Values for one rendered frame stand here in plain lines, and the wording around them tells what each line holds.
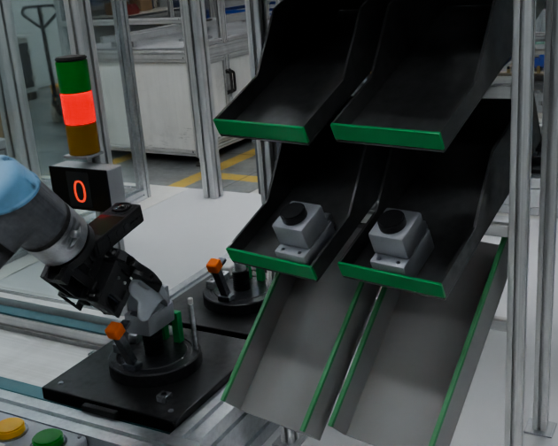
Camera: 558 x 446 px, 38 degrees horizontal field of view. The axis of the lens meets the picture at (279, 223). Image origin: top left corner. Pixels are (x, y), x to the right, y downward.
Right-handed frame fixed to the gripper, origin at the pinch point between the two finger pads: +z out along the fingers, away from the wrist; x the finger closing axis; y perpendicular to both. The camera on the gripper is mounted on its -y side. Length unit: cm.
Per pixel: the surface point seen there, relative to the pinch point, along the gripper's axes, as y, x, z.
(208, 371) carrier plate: 7.3, 8.8, 8.7
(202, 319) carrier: -3.7, -2.2, 18.5
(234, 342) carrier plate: 0.3, 7.4, 14.9
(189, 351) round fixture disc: 5.1, 4.7, 8.1
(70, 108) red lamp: -23.6, -18.3, -13.2
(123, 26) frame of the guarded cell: -94, -81, 45
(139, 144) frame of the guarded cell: -72, -81, 71
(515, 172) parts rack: -16, 52, -15
